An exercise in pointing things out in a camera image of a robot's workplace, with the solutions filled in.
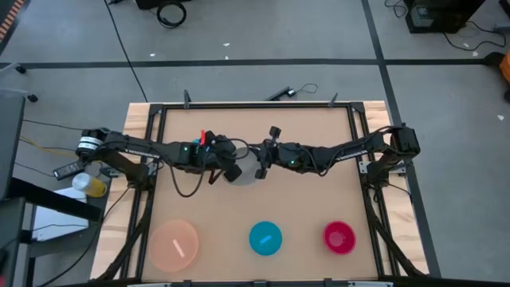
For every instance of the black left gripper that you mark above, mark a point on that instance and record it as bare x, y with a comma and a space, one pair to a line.
221, 153

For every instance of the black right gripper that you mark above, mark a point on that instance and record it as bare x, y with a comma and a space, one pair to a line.
275, 153

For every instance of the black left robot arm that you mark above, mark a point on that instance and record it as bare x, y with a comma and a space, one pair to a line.
139, 149

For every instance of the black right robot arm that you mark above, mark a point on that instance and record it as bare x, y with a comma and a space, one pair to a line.
346, 153

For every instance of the red marker strip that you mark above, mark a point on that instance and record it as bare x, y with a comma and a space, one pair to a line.
202, 137

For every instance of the black power strip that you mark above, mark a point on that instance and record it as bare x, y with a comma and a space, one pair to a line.
279, 94

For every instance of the black clamp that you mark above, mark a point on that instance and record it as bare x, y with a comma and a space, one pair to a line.
186, 100

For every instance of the blue plastic bowl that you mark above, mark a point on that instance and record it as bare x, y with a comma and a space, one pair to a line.
265, 238

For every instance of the pink plastic bowl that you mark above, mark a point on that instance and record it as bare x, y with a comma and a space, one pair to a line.
339, 238

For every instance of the yellow drink bottle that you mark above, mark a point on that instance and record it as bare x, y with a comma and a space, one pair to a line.
89, 185

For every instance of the black power adapter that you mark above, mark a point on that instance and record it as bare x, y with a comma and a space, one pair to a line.
68, 170

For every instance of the black equipment box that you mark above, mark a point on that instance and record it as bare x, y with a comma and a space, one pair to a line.
438, 16

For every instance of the orange object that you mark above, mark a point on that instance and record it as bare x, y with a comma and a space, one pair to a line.
506, 68

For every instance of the black aluminium table frame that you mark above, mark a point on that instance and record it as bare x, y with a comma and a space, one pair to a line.
259, 105

